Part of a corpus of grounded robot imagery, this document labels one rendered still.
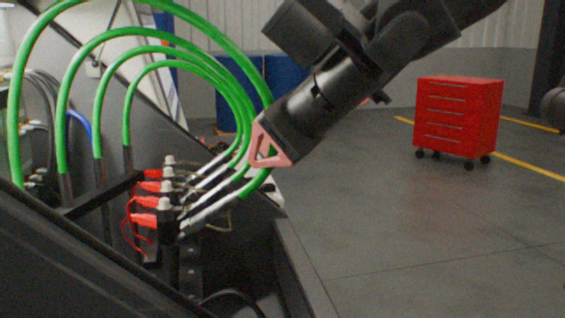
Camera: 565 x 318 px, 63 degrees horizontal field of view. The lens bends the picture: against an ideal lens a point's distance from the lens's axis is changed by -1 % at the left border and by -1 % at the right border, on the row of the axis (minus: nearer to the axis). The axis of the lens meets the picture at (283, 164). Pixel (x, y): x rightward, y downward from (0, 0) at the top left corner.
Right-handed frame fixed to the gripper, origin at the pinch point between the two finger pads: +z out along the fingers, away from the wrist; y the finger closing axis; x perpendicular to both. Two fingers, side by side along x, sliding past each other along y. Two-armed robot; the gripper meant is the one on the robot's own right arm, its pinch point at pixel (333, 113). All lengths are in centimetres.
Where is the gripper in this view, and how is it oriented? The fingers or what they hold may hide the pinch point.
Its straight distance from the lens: 85.1
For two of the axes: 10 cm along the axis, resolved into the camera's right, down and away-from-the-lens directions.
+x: -0.6, 3.0, -9.5
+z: -7.0, 6.7, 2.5
